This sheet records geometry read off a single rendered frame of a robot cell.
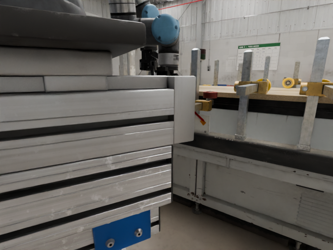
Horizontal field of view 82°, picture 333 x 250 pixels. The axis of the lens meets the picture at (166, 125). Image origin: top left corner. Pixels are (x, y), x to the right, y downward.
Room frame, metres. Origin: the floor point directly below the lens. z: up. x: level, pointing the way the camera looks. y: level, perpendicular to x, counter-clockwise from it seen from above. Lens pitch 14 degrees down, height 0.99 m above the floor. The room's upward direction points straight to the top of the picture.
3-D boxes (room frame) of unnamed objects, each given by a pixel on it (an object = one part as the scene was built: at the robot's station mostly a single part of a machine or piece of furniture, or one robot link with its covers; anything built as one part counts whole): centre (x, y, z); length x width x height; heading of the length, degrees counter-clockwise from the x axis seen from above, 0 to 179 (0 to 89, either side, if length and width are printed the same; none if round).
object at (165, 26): (0.64, 0.02, 1.12); 0.11 x 0.11 x 0.08; 85
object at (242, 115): (0.89, -0.36, 0.86); 0.03 x 0.03 x 0.48; 57
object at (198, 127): (1.02, -0.11, 0.75); 0.26 x 0.01 x 0.10; 57
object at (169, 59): (0.73, -0.01, 1.05); 0.08 x 0.08 x 0.05
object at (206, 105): (1.01, -0.17, 0.85); 0.13 x 0.06 x 0.05; 57
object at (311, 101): (0.75, -0.57, 0.89); 0.03 x 0.03 x 0.48; 57
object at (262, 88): (0.87, -0.38, 0.95); 0.13 x 0.06 x 0.05; 57
